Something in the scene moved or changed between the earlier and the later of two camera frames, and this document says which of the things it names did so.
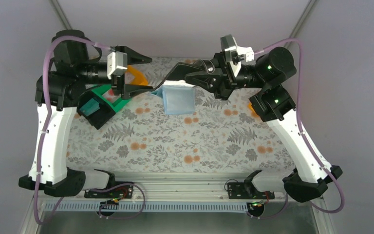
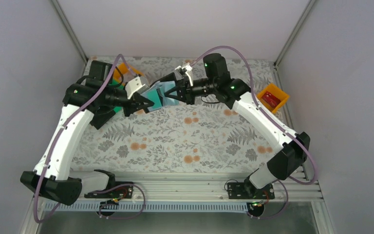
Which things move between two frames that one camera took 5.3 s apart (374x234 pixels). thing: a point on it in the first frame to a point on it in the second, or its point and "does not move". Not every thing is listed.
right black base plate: [239, 190] does not move
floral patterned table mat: [221, 135] does not move
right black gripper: [222, 76] to [184, 91]
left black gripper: [120, 81] to [128, 103]
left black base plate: [126, 191] does not move
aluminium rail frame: [174, 186] does not move
